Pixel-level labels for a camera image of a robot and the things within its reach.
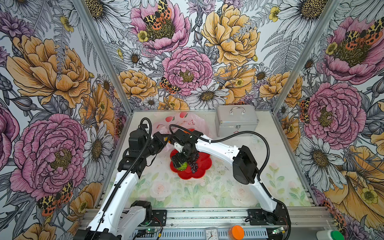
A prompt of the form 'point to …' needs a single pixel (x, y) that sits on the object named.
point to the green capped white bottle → (329, 235)
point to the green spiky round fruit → (183, 167)
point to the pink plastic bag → (180, 118)
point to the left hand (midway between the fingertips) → (171, 139)
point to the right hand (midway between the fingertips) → (183, 166)
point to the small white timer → (211, 233)
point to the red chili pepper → (192, 130)
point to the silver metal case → (232, 119)
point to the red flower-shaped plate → (204, 163)
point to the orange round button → (236, 232)
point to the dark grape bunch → (194, 164)
